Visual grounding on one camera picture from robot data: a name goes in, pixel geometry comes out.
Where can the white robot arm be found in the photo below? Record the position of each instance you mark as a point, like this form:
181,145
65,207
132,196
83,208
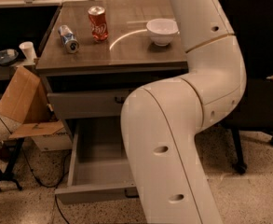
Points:
159,121

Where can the grey middle drawer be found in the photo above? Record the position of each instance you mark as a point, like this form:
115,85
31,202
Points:
88,104

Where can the grey drawer cabinet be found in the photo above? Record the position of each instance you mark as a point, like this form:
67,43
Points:
127,60

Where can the grey open bottom drawer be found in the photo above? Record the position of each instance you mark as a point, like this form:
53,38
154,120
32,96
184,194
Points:
99,169

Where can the white bowl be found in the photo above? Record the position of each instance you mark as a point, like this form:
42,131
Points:
162,31

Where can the white box under cardboard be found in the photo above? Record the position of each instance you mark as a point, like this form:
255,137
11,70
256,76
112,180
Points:
53,142

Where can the blue silver lying can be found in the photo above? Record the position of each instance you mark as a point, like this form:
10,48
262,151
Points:
68,39

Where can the red soda can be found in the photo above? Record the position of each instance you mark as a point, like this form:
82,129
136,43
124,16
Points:
98,23

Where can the brown cardboard box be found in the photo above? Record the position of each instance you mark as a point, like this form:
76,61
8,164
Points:
25,101

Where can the white paper cup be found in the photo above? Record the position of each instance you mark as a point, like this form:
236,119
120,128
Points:
27,49

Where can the dark blue plate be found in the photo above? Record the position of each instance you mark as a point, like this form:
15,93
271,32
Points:
8,57

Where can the black metal stand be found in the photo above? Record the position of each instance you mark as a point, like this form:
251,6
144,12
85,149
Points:
9,155

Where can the black office chair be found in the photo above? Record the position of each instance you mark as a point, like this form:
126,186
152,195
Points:
252,22

